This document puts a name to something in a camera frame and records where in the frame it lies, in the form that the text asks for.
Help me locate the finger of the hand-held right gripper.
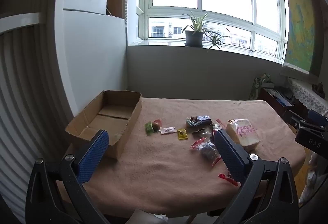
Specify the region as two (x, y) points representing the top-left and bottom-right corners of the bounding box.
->
(283, 110), (328, 128)
(298, 127), (328, 137)

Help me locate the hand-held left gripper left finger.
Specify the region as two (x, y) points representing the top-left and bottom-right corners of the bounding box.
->
(26, 130), (110, 224)

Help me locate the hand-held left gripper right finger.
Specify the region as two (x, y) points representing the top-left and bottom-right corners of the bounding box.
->
(213, 129), (300, 224)

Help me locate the red edged dried plum packet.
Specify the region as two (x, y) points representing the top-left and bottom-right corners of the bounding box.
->
(190, 137), (222, 166)

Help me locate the packaged sliced bread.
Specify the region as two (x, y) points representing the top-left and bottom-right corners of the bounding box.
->
(225, 119), (261, 153)

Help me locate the cardboard box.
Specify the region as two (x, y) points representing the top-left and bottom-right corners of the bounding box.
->
(65, 90), (142, 160)

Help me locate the blue dark snack bar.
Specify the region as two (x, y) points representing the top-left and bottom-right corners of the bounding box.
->
(186, 116), (213, 127)

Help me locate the yellow snack packet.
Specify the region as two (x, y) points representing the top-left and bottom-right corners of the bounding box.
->
(177, 128), (189, 141)

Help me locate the green candy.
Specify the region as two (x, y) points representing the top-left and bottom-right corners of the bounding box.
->
(145, 119), (162, 135)

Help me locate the small red wrapper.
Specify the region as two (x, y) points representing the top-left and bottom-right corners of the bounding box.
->
(218, 173), (239, 187)

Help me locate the small dark figurine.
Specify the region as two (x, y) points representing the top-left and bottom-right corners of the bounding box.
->
(311, 82), (326, 98)

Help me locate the white lace cloth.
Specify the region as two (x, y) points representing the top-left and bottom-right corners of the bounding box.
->
(287, 78), (328, 117)

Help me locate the red clear snack packet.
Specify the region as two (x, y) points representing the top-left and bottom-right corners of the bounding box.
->
(214, 119), (227, 133)

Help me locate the white work glove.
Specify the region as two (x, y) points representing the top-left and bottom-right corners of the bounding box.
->
(301, 152), (318, 204)

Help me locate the dark clear snack packet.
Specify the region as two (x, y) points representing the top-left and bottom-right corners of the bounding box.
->
(192, 125), (214, 137)

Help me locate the dark wooden cabinet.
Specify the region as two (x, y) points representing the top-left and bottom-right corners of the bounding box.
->
(257, 87), (300, 118)

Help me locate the green patterned bag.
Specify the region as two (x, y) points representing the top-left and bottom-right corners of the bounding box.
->
(250, 74), (274, 100)

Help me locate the white paper sheet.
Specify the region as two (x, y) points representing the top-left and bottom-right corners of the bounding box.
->
(123, 210), (170, 224)

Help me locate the tall white cabinet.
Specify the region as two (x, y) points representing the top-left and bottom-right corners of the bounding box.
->
(55, 0), (129, 117)

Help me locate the potted spider plant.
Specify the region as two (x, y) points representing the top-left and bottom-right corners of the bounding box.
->
(181, 8), (232, 51)

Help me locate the wall map poster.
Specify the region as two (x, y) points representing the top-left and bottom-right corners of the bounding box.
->
(280, 0), (321, 76)

